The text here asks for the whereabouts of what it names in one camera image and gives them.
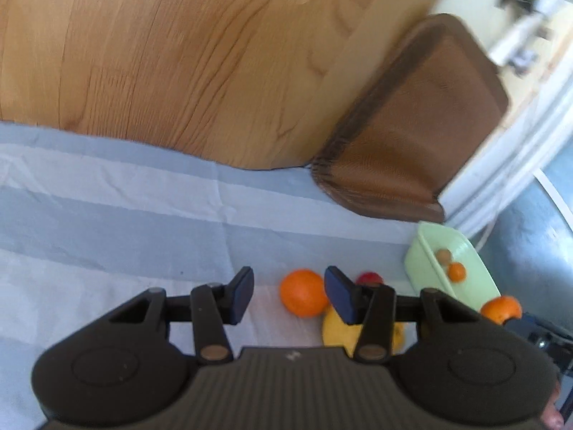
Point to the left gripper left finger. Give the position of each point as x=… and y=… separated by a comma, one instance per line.
x=208, y=309

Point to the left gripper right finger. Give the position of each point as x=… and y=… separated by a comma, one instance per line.
x=377, y=308

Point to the red tomato back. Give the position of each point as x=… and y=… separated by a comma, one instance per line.
x=369, y=279

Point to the large yellow grapefruit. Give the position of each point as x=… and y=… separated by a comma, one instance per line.
x=335, y=333

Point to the orange tangerine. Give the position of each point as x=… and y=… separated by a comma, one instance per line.
x=502, y=309
x=302, y=293
x=456, y=272

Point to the brown kiwi fruit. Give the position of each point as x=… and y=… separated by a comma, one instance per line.
x=444, y=257

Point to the person's right hand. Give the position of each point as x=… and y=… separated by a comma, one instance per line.
x=551, y=416

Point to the light green plastic basin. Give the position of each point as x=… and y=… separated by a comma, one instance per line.
x=424, y=271

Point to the striped blue table cloth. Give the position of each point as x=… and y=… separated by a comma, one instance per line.
x=87, y=223

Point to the wood pattern board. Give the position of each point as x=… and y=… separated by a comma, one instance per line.
x=255, y=84

